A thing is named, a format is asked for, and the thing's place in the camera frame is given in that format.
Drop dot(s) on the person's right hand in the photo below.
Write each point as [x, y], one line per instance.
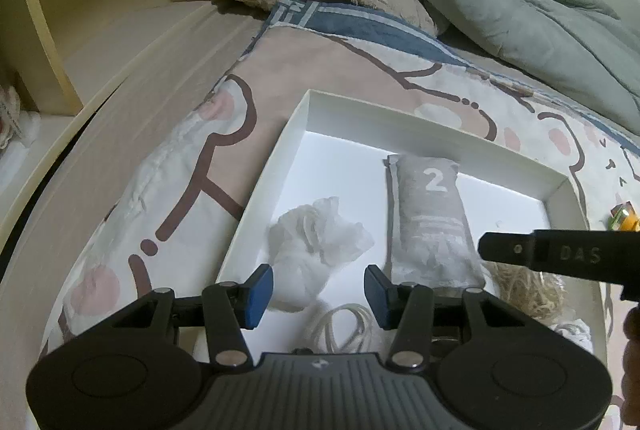
[633, 360]

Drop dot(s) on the white cardboard box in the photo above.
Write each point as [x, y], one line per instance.
[350, 129]

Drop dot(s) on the wooden headboard shelf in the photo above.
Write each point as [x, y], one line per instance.
[100, 9]

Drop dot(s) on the bear printed blanket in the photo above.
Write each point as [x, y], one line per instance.
[175, 159]

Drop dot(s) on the straw raffia bundle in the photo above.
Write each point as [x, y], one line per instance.
[520, 290]

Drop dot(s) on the grey numbered fabric pouch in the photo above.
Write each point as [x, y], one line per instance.
[430, 220]

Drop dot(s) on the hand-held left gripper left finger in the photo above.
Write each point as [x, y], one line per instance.
[260, 295]

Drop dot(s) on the yellow plastic toy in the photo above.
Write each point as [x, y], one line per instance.
[627, 221]

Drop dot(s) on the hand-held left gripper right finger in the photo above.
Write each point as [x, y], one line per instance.
[377, 300]

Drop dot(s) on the white gauze bundle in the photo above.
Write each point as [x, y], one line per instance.
[305, 260]

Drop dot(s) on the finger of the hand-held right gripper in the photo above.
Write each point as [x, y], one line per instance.
[505, 250]

